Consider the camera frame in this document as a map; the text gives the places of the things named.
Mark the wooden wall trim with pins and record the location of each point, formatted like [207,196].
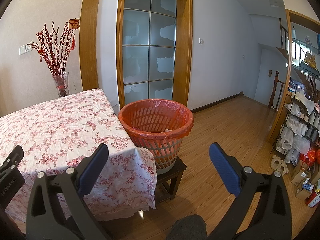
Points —
[90,42]

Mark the dark wooden stool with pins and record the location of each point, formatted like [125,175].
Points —
[175,170]

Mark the white spray bottle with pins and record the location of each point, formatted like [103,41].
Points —
[306,184]

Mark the cardboard box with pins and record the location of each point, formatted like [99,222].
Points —
[300,177]

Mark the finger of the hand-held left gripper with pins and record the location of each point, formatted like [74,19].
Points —
[12,158]

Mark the wooden partition frame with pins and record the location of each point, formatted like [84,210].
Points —
[275,125]

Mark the red berry branches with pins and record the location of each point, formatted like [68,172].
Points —
[53,52]

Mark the plastic wastebasket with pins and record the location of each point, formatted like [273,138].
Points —
[165,152]

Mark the brown wall panel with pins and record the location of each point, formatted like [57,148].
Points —
[269,72]

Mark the wooden stair railing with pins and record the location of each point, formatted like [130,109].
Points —
[275,90]

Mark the floral tablecloth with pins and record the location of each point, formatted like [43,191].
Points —
[62,130]

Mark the person's dark trouser leg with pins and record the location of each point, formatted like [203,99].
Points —
[187,227]

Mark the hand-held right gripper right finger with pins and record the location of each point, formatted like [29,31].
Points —
[223,170]

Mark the wooden door frame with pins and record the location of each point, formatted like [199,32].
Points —
[185,55]

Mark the glass vase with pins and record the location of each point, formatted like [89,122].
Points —
[61,85]

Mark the red hanging knot ornament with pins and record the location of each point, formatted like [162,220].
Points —
[74,24]

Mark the metal storage rack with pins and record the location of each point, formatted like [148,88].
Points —
[287,120]

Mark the beige fluffy slipper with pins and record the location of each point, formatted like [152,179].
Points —
[284,167]
[276,162]

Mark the small red lantern ornament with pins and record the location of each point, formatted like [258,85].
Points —
[40,52]

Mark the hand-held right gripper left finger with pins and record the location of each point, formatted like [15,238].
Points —
[92,170]

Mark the white plastic bag on rack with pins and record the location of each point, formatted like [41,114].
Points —
[296,141]

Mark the frosted glass door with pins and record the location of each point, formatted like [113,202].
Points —
[150,55]

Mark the golden figurine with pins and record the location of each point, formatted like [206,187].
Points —
[308,60]

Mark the red gift bag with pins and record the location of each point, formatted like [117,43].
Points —
[310,156]

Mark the orange bin liner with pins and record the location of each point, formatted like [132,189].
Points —
[155,110]

